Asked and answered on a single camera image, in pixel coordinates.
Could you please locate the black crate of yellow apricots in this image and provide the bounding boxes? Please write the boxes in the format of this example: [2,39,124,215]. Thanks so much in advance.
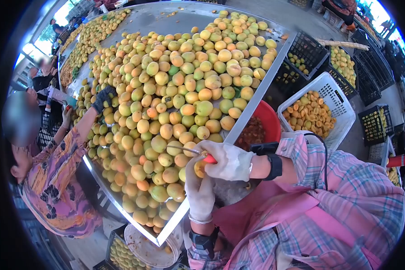
[103,225,152,270]

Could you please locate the black crate with few apricots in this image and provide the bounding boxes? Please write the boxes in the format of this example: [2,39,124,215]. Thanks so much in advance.
[283,30,330,81]

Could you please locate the small heap of whole apricots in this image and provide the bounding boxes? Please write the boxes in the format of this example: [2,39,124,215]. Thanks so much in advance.
[59,8,132,90]

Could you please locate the white plastic crate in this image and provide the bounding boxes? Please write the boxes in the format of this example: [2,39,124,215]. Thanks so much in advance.
[277,72,357,153]

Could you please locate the white plastic bucket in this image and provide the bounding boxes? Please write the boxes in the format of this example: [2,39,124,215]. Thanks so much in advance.
[124,223,184,269]

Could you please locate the black wrist band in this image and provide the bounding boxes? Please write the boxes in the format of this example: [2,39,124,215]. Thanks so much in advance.
[249,142,283,181]
[189,227,220,260]

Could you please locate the small black crate of apricots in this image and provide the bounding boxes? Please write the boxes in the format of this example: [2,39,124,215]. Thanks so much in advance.
[358,104,395,146]

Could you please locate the large pile of whole apricots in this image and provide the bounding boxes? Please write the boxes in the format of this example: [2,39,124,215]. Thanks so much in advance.
[71,10,279,235]

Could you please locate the person's right fingers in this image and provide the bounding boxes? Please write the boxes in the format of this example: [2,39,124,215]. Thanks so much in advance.
[195,140,231,169]

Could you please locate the red plastic basin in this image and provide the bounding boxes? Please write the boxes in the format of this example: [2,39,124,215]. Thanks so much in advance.
[236,100,282,151]

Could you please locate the metal sorting table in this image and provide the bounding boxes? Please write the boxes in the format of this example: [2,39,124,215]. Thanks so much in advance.
[57,2,298,247]

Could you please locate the black crate full of apricots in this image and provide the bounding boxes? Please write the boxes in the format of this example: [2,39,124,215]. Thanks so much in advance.
[326,43,359,99]

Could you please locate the heap of halved apricots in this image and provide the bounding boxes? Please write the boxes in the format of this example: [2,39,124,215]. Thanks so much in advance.
[282,90,337,139]

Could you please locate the single yellow apricot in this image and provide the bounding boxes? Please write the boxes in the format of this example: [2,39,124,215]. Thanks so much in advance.
[194,159,210,179]

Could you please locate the person's body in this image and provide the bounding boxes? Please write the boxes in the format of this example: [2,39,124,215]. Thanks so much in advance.
[188,131,405,270]

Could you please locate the person's left hand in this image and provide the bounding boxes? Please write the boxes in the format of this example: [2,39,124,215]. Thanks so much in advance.
[184,157,216,224]

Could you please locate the wooden stick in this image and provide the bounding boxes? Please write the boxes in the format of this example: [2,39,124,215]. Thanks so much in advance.
[317,38,370,51]

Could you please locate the person's left fingers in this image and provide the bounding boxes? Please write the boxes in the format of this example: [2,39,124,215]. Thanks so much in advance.
[184,157,206,189]

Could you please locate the person's right hand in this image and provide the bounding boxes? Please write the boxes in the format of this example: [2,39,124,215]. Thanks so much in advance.
[195,140,256,182]

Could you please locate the stack of empty black crates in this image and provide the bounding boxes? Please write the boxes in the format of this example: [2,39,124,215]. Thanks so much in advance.
[350,29,396,106]

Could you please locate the red-handled wire pitting tool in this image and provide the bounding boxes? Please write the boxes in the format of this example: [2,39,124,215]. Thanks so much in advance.
[167,145,218,165]

